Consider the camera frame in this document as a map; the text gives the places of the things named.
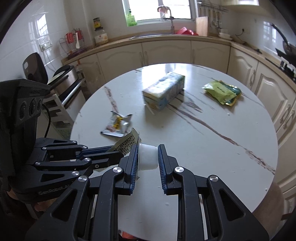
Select pale green printed wrapper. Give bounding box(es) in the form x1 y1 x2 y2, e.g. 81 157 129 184
94 127 142 181

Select silver white foil wrapper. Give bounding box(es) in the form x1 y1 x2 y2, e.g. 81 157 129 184
100 111 132 138

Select white plastic cup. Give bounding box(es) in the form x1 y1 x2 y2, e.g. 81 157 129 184
138 143 159 171

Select yellow green drink carton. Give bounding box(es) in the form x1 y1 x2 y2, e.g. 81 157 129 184
142 72 185 110

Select steel kitchen sink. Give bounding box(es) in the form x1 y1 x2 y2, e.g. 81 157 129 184
129 33 173 40

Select kitchen window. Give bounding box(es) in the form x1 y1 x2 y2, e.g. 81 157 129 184
122 0 196 24

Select person's left hand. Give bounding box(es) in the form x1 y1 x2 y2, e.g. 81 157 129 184
7 189 57 212

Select round white marble table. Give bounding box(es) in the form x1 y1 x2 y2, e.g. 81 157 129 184
70 63 279 241

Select black electric griddle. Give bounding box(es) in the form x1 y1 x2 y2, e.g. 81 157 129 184
22 52 79 93

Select white rice spoon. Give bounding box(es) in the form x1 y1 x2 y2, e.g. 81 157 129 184
75 32 80 49

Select green yellow snack bag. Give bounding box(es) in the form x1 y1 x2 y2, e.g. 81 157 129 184
202 80 242 106

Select large glass jar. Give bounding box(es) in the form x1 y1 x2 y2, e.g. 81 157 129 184
94 27 109 46

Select yellow label sauce bottle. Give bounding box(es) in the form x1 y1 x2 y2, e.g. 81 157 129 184
93 18 102 30

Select green dish soap bottle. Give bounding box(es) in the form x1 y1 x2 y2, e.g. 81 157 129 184
126 9 137 27

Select red plastic basin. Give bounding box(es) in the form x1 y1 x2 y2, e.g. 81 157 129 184
175 27 198 36

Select chrome sink faucet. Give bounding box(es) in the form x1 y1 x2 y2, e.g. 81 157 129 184
157 5 175 34

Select black gas stove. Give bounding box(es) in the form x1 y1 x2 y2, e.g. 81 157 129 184
276 49 295 82

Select wooden cutting board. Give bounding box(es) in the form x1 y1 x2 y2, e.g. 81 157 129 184
196 16 209 37

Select stacked white bowls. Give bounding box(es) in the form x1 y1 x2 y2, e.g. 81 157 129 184
219 29 232 40

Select cream upper cabinets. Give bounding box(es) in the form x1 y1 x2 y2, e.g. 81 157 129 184
221 0 259 6

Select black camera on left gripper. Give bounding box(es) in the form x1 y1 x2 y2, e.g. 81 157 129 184
1 79 50 169

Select wall power socket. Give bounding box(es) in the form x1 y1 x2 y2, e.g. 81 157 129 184
39 41 53 52

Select wire rack with red items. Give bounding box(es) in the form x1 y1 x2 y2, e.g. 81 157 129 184
59 28 87 59

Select black wok with handle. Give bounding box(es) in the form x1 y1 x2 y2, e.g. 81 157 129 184
270 23 296 57

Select wall utensil rail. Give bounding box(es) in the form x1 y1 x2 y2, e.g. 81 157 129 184
196 1 229 30

